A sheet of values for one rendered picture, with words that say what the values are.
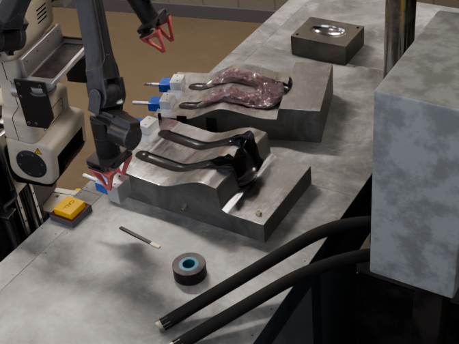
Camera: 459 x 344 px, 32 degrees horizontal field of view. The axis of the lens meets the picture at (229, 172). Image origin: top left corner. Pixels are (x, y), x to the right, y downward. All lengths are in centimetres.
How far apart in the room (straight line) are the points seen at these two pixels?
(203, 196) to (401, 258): 69
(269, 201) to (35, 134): 80
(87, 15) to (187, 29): 289
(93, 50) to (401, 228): 83
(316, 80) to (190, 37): 232
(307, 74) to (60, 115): 78
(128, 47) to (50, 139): 220
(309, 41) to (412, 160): 141
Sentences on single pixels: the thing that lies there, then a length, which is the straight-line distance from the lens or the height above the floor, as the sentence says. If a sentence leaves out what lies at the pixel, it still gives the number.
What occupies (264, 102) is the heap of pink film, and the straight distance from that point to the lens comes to 234.
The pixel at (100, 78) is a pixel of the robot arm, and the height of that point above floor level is 124.
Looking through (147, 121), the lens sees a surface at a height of 92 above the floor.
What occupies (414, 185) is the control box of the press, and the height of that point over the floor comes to 130.
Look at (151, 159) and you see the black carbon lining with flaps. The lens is 217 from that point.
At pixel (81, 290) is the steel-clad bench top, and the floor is 80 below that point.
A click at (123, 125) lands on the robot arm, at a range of 183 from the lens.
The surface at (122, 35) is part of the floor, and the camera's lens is 478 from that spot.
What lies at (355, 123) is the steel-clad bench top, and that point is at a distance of 239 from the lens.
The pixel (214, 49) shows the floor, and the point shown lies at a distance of 448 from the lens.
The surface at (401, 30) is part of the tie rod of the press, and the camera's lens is 163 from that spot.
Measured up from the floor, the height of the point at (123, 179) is 96.
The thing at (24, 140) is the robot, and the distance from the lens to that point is 249.
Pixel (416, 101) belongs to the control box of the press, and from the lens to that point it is 126.
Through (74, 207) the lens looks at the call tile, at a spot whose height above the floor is 84.
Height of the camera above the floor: 215
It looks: 37 degrees down
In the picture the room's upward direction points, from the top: 6 degrees counter-clockwise
